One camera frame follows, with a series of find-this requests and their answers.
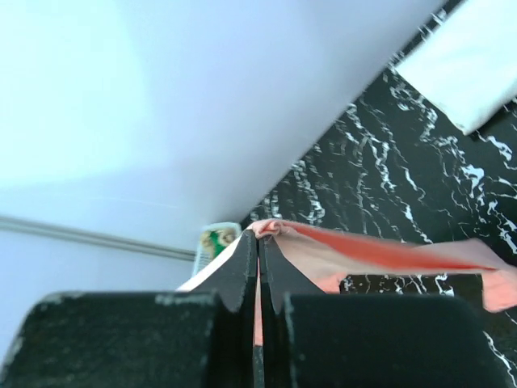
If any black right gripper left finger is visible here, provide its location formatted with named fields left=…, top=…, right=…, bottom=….
left=1, top=232, right=258, bottom=387

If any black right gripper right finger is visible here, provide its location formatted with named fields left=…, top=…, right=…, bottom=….
left=258, top=238, right=506, bottom=387

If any green t shirt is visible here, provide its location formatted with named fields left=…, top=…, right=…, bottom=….
left=210, top=229, right=235, bottom=258

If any folded white t shirt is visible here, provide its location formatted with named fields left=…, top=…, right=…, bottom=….
left=396, top=0, right=516, bottom=135

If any salmon pink t shirt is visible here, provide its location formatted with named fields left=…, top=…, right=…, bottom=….
left=175, top=219, right=517, bottom=348

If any beige t shirt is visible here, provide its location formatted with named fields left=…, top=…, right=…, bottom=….
left=200, top=230, right=215, bottom=259

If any white plastic laundry basket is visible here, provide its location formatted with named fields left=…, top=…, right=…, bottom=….
left=192, top=222, right=242, bottom=276

